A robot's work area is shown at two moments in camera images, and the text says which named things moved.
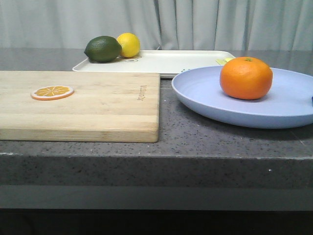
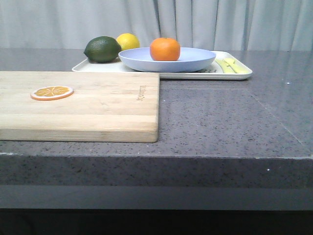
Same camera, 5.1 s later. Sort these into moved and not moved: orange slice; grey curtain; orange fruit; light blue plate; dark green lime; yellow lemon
Moved: orange fruit; light blue plate
Not moved: dark green lime; grey curtain; yellow lemon; orange slice
